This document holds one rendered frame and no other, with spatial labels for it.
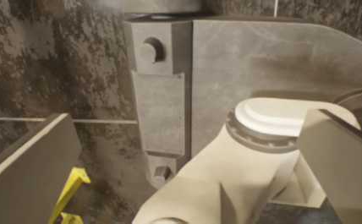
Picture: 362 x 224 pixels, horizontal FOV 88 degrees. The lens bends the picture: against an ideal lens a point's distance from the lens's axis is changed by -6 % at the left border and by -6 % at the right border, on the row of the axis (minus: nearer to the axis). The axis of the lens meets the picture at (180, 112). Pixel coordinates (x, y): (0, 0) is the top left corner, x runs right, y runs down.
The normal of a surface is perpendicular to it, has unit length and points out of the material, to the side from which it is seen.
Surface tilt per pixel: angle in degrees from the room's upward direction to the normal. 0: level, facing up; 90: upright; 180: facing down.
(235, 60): 0
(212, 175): 90
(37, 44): 0
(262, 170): 90
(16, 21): 0
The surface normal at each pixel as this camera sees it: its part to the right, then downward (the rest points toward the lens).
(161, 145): -0.18, 0.51
